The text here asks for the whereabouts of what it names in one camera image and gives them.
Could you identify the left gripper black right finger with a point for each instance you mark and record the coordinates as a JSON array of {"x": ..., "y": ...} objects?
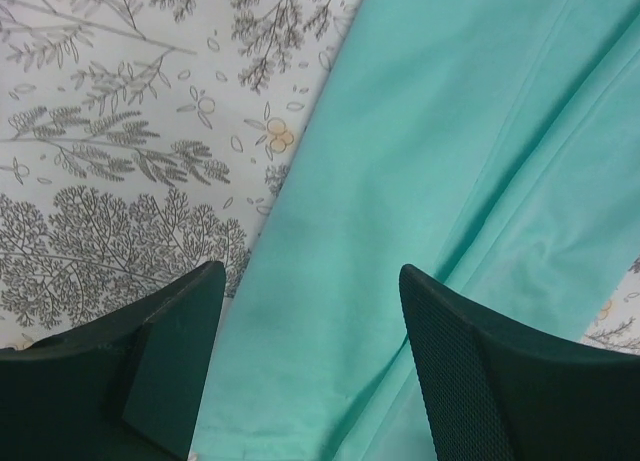
[{"x": 496, "y": 389}]

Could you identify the floral table mat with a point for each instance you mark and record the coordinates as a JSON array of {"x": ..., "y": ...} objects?
[{"x": 141, "y": 138}]

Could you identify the teal t shirt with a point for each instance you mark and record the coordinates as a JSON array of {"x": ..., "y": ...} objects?
[{"x": 494, "y": 144}]

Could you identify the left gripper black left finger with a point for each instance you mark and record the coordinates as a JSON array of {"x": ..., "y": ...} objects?
[{"x": 126, "y": 386}]

